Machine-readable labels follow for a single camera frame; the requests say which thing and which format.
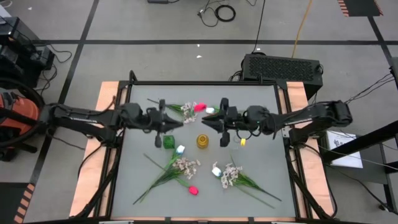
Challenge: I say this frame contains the black metal stand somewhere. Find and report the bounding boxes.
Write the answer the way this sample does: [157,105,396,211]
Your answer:
[322,119,398,215]

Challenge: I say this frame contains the yellow ribbed glass vase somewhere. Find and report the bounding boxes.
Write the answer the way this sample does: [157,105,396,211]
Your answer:
[196,134,210,149]

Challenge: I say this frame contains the black computer case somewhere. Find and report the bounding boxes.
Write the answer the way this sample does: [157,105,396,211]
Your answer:
[241,53,324,100]

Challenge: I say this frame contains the green square glass vase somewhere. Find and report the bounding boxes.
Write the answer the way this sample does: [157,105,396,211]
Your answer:
[162,135,176,150]

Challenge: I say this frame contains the long black cable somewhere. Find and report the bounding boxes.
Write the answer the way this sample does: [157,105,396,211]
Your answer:
[251,0,267,54]

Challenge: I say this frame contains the coiled black cable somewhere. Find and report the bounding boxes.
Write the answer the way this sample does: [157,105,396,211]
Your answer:
[214,4,236,23]

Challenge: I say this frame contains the black equipment rack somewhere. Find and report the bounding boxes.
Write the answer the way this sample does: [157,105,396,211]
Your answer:
[0,17,56,90]

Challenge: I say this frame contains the black mat hazard stripes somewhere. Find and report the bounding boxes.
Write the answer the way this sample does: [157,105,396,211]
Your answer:
[337,0,384,17]
[0,182,35,224]

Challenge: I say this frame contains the loose black cable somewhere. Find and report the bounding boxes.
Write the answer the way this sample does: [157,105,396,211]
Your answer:
[197,0,220,28]

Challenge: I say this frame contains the black vacuum hose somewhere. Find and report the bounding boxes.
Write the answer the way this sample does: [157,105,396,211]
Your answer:
[0,77,48,149]

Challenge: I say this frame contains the white blossom spray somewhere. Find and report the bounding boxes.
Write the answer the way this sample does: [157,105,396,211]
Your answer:
[212,161,283,202]
[147,98,200,124]
[132,157,202,205]

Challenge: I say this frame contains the long yellow cable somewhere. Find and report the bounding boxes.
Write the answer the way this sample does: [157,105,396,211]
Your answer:
[291,0,313,59]

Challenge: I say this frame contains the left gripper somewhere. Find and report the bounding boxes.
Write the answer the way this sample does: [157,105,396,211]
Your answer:
[146,99,185,149]

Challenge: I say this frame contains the orange vacuum cleaner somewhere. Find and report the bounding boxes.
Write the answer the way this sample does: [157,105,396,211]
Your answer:
[0,88,40,138]

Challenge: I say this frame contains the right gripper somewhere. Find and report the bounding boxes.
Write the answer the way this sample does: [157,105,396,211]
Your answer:
[201,97,247,148]

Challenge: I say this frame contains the white printed paper sheet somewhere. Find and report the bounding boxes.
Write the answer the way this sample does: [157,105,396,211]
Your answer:
[325,130,364,169]

